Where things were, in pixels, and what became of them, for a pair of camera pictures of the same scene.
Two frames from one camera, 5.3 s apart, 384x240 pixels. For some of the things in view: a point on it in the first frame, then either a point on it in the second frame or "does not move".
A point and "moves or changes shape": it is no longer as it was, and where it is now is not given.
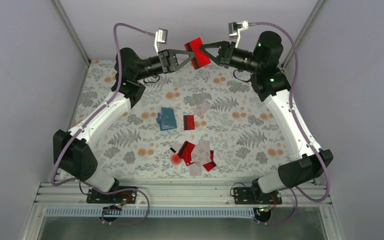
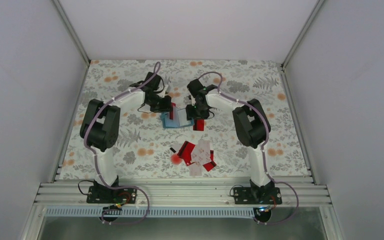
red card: (209, 166) does not move
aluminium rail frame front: (178, 195) does not move
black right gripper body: (238, 62) to (199, 111)
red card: (188, 122) to (198, 124)
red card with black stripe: (185, 151) does not move
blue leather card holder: (166, 119) moves or changes shape
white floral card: (201, 152) does not move
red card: (200, 58) to (171, 111)
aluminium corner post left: (85, 58) does not move
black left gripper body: (163, 67) to (157, 105)
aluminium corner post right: (302, 32) does not move
